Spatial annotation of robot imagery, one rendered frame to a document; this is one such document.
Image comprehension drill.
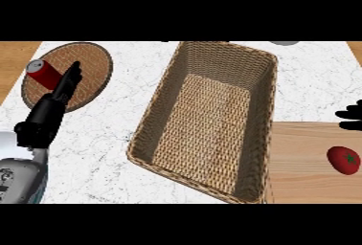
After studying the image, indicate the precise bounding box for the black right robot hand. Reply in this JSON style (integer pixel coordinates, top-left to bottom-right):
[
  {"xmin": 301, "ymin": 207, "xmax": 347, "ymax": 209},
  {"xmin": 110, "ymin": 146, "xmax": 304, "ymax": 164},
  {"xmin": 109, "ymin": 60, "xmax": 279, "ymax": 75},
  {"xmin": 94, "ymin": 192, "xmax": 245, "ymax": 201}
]
[{"xmin": 334, "ymin": 99, "xmax": 362, "ymax": 132}]

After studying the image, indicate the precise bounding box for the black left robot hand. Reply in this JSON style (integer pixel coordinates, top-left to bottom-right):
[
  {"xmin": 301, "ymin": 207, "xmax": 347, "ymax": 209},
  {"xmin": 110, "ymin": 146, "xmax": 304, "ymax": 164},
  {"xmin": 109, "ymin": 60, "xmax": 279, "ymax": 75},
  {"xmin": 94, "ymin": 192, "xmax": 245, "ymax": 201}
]
[{"xmin": 13, "ymin": 60, "xmax": 84, "ymax": 150}]

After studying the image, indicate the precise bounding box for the red tomato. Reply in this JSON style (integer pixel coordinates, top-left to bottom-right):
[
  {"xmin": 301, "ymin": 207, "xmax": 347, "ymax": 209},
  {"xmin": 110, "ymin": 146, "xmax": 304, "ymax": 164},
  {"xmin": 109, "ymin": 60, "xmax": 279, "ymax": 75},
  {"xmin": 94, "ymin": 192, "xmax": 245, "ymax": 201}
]
[{"xmin": 325, "ymin": 145, "xmax": 362, "ymax": 176}]

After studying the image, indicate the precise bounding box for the wooden cutting board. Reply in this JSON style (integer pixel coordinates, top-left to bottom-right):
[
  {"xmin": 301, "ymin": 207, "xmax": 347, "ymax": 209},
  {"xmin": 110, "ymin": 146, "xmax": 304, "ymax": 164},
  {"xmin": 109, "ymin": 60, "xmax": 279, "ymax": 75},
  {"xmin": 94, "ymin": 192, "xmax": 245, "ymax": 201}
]
[{"xmin": 264, "ymin": 121, "xmax": 362, "ymax": 205}]

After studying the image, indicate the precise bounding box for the rectangular wicker basket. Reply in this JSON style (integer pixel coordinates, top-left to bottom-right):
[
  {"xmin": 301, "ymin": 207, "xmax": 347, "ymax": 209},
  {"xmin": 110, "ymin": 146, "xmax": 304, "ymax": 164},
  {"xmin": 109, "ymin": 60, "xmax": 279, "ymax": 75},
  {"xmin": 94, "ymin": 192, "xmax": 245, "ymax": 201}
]
[{"xmin": 124, "ymin": 41, "xmax": 279, "ymax": 205}]

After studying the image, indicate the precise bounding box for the red can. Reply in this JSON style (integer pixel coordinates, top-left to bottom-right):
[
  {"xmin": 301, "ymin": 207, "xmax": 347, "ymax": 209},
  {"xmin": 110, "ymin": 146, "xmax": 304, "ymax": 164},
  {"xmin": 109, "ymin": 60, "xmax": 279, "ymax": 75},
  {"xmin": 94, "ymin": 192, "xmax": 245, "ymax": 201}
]
[{"xmin": 23, "ymin": 58, "xmax": 63, "ymax": 91}]

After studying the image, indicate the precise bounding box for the round woven placemat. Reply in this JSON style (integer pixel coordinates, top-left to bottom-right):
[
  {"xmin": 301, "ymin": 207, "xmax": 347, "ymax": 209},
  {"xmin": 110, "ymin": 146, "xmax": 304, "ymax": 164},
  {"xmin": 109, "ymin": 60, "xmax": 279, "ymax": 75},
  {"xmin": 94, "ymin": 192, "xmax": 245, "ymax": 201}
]
[{"xmin": 19, "ymin": 41, "xmax": 115, "ymax": 114}]

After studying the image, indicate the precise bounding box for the grey round object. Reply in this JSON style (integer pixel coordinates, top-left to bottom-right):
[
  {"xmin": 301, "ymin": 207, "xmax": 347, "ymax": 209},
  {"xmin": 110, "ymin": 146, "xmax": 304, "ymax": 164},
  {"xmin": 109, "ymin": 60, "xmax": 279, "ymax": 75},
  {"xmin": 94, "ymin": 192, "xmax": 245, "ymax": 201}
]
[{"xmin": 269, "ymin": 41, "xmax": 301, "ymax": 47}]

